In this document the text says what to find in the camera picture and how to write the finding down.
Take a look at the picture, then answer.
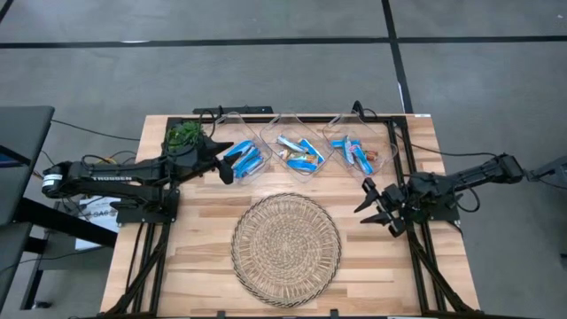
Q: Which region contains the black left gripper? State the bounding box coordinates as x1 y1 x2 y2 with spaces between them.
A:
166 135 235 186

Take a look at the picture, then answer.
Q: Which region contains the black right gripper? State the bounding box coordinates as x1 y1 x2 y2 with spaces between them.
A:
353 174 434 238

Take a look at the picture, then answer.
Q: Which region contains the green potted plant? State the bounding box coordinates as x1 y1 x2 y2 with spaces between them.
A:
165 120 206 152

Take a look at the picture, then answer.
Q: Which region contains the clear plastic bin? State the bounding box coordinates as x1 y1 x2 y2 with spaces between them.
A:
259 110 336 183
207 111 274 185
322 110 399 181

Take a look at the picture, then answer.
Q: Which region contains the black power strip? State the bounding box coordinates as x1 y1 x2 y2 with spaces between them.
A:
192 105 275 115

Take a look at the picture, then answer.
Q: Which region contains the round woven straw placemat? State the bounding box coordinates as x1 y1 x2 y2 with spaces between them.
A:
229 192 343 309

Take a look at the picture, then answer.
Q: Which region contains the white paper sheet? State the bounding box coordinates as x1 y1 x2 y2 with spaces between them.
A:
74 193 124 252

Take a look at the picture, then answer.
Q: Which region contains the black desk leg bar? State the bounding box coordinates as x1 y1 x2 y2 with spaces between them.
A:
12 197 119 249

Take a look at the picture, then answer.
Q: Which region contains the grey equipment leg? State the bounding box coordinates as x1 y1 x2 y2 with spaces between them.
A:
524 154 567 185

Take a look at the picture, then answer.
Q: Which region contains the dark grey desk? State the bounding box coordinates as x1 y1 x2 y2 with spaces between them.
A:
0 105 57 311

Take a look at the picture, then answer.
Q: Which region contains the black aluminium table frame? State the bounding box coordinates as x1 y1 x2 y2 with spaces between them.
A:
104 115 482 319

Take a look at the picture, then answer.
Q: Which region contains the black cable with clamp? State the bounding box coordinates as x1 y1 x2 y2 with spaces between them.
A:
352 100 500 160

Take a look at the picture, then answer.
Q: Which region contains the thin black floor cable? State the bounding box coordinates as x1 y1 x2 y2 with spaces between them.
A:
50 118 141 143

